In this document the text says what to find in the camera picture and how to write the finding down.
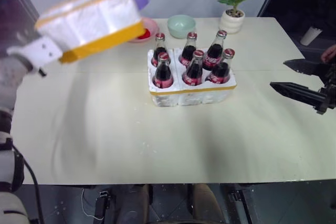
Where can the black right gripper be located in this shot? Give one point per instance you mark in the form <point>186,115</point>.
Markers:
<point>331,93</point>

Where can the white foam box yellow tape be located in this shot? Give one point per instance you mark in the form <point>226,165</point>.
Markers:
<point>92,22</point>

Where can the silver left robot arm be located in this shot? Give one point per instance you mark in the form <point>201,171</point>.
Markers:
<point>10,90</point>

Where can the glass cola bottle red cap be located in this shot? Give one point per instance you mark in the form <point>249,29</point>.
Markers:
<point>214,53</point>
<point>159,48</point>
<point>189,49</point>
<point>221,72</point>
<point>194,72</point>
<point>163,73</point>

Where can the white foam crate yellow tape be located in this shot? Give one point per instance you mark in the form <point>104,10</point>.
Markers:
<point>168,98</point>

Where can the bystander bare hand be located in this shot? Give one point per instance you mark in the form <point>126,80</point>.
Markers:
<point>329,53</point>

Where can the white cup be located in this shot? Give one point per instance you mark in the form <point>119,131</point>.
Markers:
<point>310,36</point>

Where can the green plant in white pot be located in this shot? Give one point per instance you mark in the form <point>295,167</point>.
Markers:
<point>233,19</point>

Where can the mint green bowl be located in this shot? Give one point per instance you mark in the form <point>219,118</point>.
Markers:
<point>181,26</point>

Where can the pink bowl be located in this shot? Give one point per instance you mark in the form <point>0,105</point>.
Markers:
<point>152,26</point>

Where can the small red object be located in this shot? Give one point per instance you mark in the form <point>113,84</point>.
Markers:
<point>145,33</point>

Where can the black table leg frame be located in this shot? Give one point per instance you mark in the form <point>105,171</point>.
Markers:
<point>240,203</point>
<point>103,205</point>

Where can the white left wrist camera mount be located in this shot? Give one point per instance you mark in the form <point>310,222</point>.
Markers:
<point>39,51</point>

